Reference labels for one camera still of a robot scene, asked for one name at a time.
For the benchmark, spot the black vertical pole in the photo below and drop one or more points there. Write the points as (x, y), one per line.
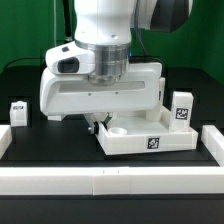
(68, 8)

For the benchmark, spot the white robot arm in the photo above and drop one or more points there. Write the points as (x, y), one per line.
(93, 74)

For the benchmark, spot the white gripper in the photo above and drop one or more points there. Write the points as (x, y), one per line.
(137, 90)

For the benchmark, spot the white obstacle fence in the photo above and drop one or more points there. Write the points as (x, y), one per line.
(111, 181)

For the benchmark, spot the white square tabletop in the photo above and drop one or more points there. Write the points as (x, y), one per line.
(135, 134)

